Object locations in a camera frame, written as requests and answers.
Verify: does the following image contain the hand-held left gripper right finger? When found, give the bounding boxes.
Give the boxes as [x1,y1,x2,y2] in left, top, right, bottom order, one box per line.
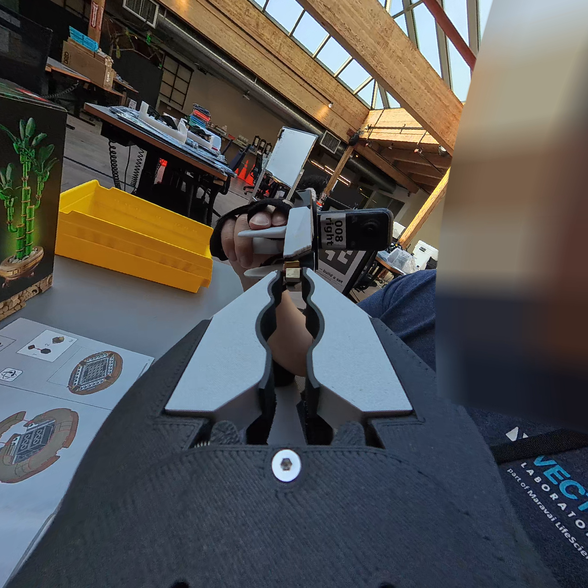
[300,268,413,445]

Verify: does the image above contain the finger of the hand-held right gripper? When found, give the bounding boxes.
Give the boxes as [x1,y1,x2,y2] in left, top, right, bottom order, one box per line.
[283,207,317,261]

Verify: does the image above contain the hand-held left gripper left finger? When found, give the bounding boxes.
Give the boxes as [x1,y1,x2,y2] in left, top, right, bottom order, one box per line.
[164,270,284,445]

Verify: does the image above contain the lego instruction booklet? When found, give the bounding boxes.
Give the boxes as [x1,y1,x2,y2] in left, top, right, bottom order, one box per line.
[0,317,155,586]

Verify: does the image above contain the black bamboo lego box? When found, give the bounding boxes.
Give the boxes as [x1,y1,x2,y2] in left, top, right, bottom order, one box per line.
[0,77,69,322]

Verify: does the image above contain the person's right hand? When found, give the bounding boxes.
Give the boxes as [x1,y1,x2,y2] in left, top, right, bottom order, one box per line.
[220,209,288,290]

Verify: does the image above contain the black white tag sign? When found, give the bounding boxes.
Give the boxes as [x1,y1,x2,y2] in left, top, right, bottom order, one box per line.
[316,248,380,296]

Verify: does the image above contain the white rolling whiteboard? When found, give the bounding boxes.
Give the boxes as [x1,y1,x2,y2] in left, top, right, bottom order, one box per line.
[252,126,319,203]

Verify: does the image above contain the wooden top workbench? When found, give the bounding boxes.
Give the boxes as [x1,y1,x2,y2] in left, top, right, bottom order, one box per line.
[84,103,236,227]

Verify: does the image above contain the stacked yellow plastic bins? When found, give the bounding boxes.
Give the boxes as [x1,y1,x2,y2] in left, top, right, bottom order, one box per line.
[54,179,215,294]

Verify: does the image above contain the white plastic fixture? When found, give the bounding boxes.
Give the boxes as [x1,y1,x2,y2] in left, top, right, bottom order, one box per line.
[138,102,189,141]

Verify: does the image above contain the person's blue shirt torso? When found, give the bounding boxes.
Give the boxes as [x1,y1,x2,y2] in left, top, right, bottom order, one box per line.
[357,269,588,588]

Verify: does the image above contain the cardboard box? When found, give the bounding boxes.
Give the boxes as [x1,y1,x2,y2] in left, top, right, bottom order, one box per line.
[61,39,115,90]

